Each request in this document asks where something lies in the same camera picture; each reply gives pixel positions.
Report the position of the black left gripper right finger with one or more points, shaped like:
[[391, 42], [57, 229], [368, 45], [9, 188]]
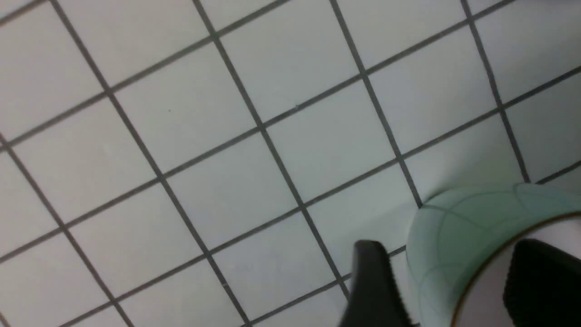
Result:
[[543, 286]]

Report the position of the white grid tablecloth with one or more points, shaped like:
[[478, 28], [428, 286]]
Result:
[[210, 163]]

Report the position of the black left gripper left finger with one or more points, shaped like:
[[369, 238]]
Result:
[[375, 299]]

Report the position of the pale green cup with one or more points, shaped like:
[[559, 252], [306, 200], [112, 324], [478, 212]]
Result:
[[455, 234]]

